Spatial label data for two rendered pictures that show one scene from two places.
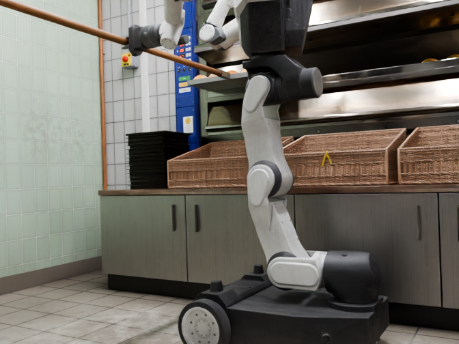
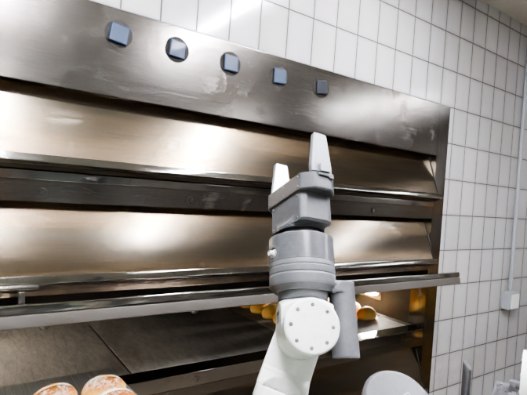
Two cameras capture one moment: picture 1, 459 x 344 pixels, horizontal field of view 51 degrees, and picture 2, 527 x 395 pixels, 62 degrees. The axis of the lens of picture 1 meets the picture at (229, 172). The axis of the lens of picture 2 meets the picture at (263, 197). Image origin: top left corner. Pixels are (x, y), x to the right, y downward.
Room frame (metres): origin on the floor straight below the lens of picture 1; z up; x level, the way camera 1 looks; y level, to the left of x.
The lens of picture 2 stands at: (2.00, 0.49, 1.68)
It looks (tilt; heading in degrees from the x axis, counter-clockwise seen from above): 0 degrees down; 295
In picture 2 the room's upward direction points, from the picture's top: 4 degrees clockwise
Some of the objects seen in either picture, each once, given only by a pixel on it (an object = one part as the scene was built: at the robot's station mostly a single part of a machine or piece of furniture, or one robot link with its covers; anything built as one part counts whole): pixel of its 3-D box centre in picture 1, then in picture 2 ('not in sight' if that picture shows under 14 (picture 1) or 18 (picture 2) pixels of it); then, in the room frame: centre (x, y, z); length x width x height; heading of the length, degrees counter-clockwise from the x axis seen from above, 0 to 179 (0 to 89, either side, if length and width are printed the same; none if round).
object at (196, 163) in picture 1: (232, 162); not in sight; (2.65, -0.02, 0.72); 0.56 x 0.49 x 0.28; 61
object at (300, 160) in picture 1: (339, 156); not in sight; (2.35, -0.55, 0.72); 0.56 x 0.49 x 0.28; 60
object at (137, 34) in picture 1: (144, 37); not in sight; (1.88, 0.32, 1.19); 0.12 x 0.10 x 0.13; 58
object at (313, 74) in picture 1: (283, 79); not in sight; (1.83, -0.22, 1.00); 0.28 x 0.13 x 0.18; 60
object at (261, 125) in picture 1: (268, 138); not in sight; (1.87, -0.15, 0.78); 0.18 x 0.15 x 0.47; 150
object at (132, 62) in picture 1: (129, 60); not in sight; (3.30, 0.67, 1.46); 0.10 x 0.07 x 0.10; 60
